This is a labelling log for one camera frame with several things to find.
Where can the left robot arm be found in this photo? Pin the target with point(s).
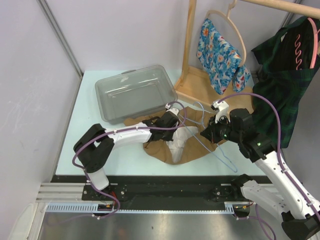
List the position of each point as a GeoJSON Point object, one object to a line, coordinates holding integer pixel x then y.
{"type": "Point", "coordinates": [95, 146]}

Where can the blue wire hanger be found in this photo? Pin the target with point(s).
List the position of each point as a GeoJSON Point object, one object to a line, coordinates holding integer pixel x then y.
{"type": "Point", "coordinates": [203, 141]}

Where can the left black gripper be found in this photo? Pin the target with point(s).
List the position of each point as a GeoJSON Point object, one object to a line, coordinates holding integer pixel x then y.
{"type": "Point", "coordinates": [168, 138]}

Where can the green plaid garment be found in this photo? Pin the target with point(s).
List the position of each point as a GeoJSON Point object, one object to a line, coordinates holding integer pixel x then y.
{"type": "Point", "coordinates": [279, 81]}

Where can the pink plastic hanger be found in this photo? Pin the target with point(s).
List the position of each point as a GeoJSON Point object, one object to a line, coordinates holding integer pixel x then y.
{"type": "Point", "coordinates": [306, 44]}

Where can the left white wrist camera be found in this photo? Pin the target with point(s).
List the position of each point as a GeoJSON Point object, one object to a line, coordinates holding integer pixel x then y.
{"type": "Point", "coordinates": [172, 107]}

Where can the blue floral skirt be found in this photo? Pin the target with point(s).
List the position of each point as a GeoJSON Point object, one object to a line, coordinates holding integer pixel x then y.
{"type": "Point", "coordinates": [220, 60]}

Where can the tan garment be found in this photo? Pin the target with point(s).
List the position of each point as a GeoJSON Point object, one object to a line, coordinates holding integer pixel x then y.
{"type": "Point", "coordinates": [187, 148]}

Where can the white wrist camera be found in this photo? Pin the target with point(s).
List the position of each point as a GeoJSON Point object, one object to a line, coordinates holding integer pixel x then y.
{"type": "Point", "coordinates": [221, 108]}
{"type": "Point", "coordinates": [172, 107]}

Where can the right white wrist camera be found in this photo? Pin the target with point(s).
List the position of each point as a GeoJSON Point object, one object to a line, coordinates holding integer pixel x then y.
{"type": "Point", "coordinates": [221, 108]}

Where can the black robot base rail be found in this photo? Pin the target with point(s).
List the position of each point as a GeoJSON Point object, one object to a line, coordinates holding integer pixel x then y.
{"type": "Point", "coordinates": [166, 193]}

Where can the wooden clothes rack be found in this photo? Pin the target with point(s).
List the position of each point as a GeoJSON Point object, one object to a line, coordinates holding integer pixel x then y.
{"type": "Point", "coordinates": [194, 84]}

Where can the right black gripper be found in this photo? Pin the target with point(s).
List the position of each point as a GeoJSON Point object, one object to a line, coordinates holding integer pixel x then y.
{"type": "Point", "coordinates": [210, 132]}

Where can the clear plastic tray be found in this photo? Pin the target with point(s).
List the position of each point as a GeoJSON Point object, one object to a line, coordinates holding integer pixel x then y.
{"type": "Point", "coordinates": [134, 93]}

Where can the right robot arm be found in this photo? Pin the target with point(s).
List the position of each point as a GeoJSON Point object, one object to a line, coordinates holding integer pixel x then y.
{"type": "Point", "coordinates": [294, 207]}

